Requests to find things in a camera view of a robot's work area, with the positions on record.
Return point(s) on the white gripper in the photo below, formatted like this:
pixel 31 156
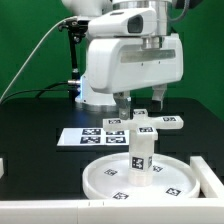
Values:
pixel 116 65

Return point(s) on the white cross-shaped table base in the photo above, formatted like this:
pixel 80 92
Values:
pixel 142 120

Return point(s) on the white round table top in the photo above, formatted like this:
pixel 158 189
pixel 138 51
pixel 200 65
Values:
pixel 115 177

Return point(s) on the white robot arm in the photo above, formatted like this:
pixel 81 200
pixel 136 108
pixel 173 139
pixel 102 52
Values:
pixel 168 13

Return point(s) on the white marker sheet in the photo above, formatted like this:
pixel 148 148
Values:
pixel 92 137

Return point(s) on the white L-shaped corner fence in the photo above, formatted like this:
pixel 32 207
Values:
pixel 206 210

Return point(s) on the white block at left edge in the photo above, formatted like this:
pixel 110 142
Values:
pixel 1 168

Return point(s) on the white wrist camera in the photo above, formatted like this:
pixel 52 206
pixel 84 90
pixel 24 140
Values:
pixel 124 22

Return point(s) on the black camera on stand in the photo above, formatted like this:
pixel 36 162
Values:
pixel 76 29

